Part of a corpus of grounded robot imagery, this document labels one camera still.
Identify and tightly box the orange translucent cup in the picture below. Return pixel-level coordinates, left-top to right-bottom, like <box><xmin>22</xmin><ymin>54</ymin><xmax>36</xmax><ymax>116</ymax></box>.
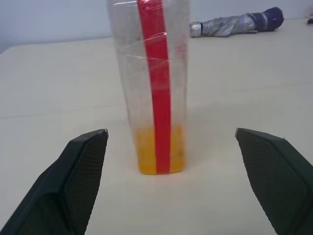
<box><xmin>106</xmin><ymin>0</ymin><xmax>191</xmax><ymax>176</ymax></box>

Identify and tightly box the folded silver purple umbrella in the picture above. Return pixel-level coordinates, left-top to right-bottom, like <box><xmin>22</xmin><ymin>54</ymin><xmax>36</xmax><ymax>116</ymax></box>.
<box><xmin>189</xmin><ymin>6</ymin><xmax>286</xmax><ymax>39</ymax></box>

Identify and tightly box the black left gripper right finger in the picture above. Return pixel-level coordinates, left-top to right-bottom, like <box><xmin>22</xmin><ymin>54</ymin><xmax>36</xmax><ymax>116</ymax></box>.
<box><xmin>234</xmin><ymin>127</ymin><xmax>313</xmax><ymax>235</ymax></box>

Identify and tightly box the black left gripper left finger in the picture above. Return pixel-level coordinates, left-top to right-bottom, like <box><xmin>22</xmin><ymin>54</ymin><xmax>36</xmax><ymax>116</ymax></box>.
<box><xmin>0</xmin><ymin>128</ymin><xmax>109</xmax><ymax>235</ymax></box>

